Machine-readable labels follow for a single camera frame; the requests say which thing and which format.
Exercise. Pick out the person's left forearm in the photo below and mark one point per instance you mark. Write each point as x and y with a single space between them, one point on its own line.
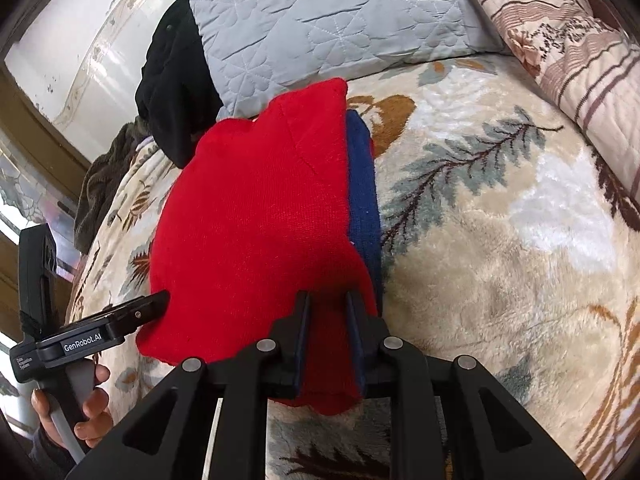
47 455

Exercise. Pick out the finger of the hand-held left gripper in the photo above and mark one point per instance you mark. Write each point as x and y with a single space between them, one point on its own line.
145 307
131 305

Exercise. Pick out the grey quilted pillow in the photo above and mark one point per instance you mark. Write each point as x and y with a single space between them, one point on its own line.
325 20

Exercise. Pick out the wooden window frame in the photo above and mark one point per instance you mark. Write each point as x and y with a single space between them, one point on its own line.
45 135

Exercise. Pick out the black garment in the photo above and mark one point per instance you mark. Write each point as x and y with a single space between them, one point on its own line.
170 95

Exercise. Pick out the red and blue knit sweater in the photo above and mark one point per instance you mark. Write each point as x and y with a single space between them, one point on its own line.
260 220

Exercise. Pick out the striped floral quilt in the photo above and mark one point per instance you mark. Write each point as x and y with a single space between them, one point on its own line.
575 60

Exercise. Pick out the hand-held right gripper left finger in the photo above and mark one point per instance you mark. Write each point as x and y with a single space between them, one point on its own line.
300 350

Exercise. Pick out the brown fleece cloth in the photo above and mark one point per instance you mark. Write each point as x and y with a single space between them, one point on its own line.
107 180

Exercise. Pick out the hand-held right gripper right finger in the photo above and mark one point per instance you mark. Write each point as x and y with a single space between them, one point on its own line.
356 347

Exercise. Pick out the patterned glass window pane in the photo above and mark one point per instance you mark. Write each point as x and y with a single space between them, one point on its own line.
30 200

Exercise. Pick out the floral plush blanket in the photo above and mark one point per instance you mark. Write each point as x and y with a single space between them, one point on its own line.
500 235

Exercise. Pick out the person's left hand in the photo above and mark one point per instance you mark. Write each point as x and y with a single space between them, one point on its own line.
97 410

